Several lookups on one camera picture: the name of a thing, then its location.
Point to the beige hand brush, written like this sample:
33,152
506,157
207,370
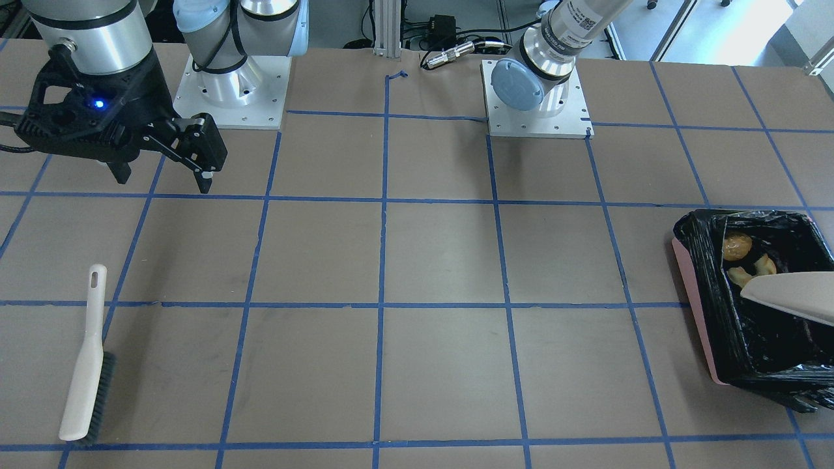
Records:
93,370

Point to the aluminium frame post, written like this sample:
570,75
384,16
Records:
387,19

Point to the beige plastic dustpan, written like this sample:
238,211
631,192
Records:
807,294

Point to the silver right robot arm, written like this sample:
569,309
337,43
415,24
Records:
106,37

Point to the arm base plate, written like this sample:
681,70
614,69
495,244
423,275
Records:
249,98
563,111

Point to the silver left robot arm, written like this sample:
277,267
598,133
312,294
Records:
544,57

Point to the yellow potato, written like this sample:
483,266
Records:
736,246

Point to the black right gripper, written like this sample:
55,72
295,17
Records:
147,90

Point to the silver cable connector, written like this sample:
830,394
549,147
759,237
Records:
431,62

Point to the pink bin with black bag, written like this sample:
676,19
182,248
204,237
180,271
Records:
757,348

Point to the black power adapter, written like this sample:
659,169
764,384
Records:
441,31

